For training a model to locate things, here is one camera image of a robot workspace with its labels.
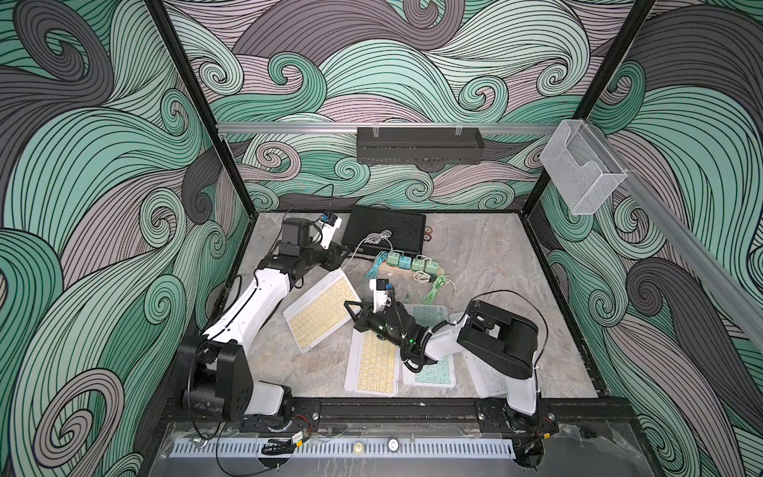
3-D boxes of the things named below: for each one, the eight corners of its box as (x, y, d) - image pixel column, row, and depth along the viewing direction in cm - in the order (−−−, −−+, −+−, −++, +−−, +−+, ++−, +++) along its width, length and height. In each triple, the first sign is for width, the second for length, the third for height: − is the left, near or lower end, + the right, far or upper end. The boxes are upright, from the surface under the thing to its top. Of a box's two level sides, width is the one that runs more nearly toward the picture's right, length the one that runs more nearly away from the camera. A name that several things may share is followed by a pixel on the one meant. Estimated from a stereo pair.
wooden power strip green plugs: (381, 272, 104) (381, 258, 98) (384, 262, 107) (385, 248, 100) (439, 286, 100) (443, 273, 94) (441, 276, 103) (445, 262, 96)
